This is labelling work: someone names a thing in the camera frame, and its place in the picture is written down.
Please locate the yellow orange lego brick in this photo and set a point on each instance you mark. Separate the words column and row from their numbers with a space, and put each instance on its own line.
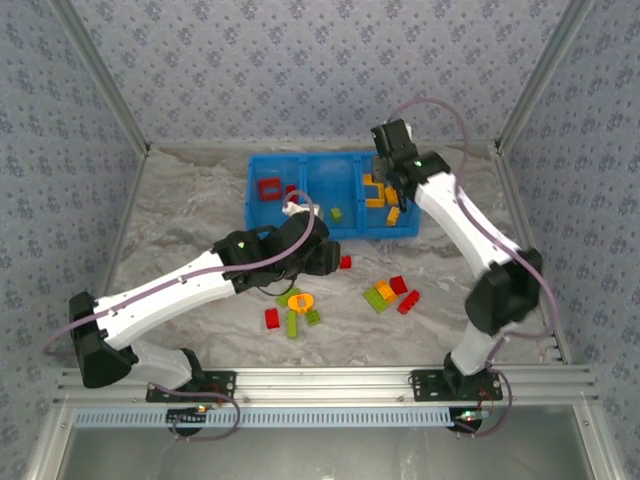
column 368, row 179
column 393, row 216
column 386, row 291

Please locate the small green lego brick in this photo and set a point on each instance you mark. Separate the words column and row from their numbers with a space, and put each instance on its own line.
column 313, row 317
column 336, row 214

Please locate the yellow orange rounded lego piece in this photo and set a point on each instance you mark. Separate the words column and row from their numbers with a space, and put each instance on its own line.
column 309, row 300

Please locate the red lego window frame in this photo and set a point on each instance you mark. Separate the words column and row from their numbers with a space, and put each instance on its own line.
column 262, row 192

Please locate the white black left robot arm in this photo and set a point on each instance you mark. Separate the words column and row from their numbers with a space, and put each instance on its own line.
column 160, row 300

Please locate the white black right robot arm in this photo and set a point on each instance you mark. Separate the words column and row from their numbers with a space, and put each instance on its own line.
column 470, row 225

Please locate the small red lego brick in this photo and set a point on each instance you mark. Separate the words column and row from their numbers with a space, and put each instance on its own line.
column 346, row 262

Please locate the blue three-compartment plastic bin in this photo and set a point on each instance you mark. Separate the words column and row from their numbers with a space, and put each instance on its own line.
column 325, row 180

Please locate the long green lego brick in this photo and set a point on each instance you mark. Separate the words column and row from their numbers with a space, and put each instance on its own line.
column 292, row 326

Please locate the small black controller board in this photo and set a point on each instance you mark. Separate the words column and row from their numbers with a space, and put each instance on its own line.
column 467, row 417
column 187, row 415

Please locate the grey metal sheet panel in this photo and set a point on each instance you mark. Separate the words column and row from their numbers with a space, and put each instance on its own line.
column 325, row 455

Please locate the yellow orange lego window frame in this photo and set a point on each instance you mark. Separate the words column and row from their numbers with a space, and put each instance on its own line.
column 372, row 202

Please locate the aluminium table edge rail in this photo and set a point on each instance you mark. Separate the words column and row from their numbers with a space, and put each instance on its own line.
column 522, row 220
column 122, row 230

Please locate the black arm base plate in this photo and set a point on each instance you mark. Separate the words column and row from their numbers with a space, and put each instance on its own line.
column 425, row 385
column 222, row 382

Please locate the aluminium frame post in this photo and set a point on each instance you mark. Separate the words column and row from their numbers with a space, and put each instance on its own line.
column 102, row 75
column 540, row 75

